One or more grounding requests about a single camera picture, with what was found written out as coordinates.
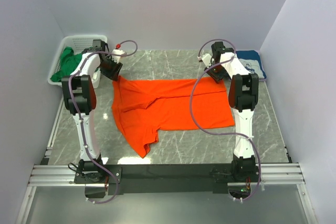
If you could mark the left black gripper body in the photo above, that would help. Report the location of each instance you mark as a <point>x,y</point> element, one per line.
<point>109,65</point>

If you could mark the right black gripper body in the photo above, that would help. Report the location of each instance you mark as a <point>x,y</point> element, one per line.
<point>217,72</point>

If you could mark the orange t shirt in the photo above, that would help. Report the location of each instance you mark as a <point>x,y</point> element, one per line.
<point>143,107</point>

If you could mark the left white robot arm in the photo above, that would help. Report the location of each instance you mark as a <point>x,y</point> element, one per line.
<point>81,101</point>

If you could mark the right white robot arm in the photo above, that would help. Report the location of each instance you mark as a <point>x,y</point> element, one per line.
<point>242,98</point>

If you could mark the folded blue printed t shirt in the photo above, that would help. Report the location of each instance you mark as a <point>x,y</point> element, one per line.
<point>252,62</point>

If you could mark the white plastic laundry basket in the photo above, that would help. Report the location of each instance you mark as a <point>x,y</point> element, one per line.
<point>78,43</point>

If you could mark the green t shirt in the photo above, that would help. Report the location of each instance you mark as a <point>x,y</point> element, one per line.
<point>68,63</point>

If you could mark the black base crossbeam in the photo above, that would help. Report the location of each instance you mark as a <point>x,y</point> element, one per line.
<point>162,178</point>

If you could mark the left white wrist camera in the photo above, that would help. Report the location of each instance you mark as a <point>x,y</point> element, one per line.
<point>117,51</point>

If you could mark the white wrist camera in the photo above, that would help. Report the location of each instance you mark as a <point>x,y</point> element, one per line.
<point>117,51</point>
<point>205,59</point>

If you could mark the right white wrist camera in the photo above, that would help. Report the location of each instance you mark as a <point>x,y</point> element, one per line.
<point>205,59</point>

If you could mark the aluminium frame rail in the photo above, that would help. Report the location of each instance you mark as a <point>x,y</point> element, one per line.
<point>281,197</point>

